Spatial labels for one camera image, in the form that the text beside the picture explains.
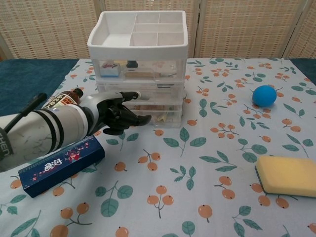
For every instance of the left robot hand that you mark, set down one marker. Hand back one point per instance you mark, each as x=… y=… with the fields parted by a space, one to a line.
x=108 y=111

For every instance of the clear bottom drawer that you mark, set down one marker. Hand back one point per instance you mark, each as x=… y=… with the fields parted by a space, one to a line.
x=175 y=116

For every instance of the clear drawer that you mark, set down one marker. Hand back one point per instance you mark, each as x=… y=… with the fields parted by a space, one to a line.
x=168 y=92
x=175 y=116
x=153 y=67

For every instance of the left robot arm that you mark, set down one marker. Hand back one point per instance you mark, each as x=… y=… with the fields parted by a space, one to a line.
x=44 y=133

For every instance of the clear top drawer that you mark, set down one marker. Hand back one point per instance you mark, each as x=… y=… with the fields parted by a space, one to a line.
x=153 y=67

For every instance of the clear middle drawer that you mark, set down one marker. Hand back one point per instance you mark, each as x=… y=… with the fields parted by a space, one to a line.
x=168 y=92

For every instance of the white and blue small box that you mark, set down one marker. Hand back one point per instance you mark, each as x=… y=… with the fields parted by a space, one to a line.
x=109 y=69

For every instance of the wooden stick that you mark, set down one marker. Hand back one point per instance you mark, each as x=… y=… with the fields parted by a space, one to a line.
x=139 y=74

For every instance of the dark drink bottle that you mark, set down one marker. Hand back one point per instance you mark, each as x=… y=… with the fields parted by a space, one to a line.
x=61 y=100

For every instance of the black binder clip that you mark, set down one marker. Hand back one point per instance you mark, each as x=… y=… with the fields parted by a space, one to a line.
x=132 y=64

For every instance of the gold binder clips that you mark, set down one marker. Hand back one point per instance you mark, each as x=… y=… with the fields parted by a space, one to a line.
x=163 y=117

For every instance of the small metal tool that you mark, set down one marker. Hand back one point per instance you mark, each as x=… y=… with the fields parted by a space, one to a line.
x=168 y=74

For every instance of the blue pencil box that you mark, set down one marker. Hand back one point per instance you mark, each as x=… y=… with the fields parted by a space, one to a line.
x=61 y=165

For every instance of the teal table cover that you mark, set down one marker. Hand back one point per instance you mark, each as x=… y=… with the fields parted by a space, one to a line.
x=29 y=76

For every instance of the floral tablecloth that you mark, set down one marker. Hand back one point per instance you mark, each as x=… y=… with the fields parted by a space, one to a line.
x=187 y=168

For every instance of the blue ball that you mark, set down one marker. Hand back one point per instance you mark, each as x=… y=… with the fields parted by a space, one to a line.
x=264 y=96

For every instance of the woven folding screen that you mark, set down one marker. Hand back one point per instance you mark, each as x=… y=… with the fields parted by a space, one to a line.
x=247 y=27

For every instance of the yellow sponge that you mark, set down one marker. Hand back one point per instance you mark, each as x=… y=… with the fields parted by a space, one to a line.
x=286 y=175

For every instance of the white plastic drawer organizer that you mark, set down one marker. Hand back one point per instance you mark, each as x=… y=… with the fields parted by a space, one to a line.
x=138 y=51

